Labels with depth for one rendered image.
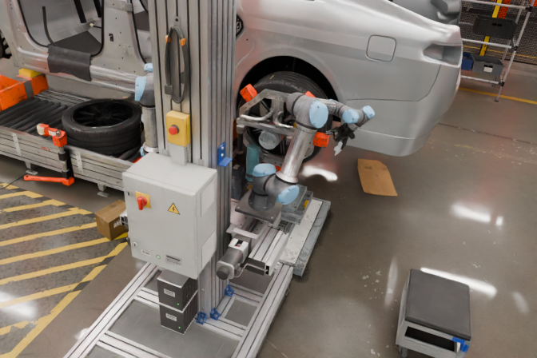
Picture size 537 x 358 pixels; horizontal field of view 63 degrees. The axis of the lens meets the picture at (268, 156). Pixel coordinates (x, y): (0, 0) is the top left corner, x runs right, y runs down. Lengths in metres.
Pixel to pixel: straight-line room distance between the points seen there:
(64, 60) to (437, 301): 3.34
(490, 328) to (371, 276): 0.78
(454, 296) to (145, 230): 1.78
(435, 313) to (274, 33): 1.96
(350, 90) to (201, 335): 1.75
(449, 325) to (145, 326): 1.64
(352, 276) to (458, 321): 0.82
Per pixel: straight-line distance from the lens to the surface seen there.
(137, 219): 2.02
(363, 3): 2.91
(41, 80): 4.57
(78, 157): 3.83
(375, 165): 4.46
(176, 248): 2.00
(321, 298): 3.06
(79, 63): 4.05
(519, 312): 3.50
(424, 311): 2.72
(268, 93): 2.93
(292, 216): 3.39
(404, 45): 2.88
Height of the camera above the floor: 2.28
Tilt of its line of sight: 32 degrees down
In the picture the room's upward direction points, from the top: 5 degrees clockwise
